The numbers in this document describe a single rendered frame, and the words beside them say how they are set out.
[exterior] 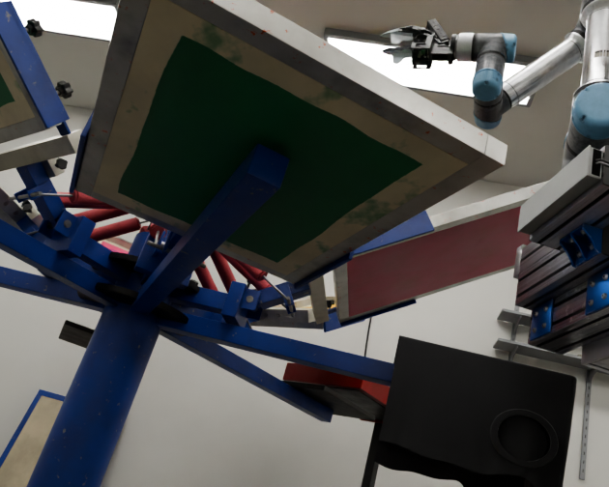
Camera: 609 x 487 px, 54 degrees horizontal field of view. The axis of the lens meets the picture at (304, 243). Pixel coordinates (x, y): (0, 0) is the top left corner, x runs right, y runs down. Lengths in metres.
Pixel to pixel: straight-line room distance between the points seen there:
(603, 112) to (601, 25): 0.29
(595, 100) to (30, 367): 3.89
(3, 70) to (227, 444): 2.84
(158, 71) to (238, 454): 3.23
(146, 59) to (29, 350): 3.78
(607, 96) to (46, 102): 1.33
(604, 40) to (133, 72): 1.16
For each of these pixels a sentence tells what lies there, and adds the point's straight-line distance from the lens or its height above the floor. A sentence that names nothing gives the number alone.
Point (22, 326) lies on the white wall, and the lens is 4.70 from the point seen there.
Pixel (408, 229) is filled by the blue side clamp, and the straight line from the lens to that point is 1.78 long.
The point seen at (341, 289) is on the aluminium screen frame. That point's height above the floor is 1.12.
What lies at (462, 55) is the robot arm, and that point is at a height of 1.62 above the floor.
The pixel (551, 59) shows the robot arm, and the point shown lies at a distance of 1.86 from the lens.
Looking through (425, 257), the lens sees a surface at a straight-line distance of 1.99.
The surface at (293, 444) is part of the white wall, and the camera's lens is 3.93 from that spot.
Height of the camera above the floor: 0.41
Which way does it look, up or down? 24 degrees up
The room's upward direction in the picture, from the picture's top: 17 degrees clockwise
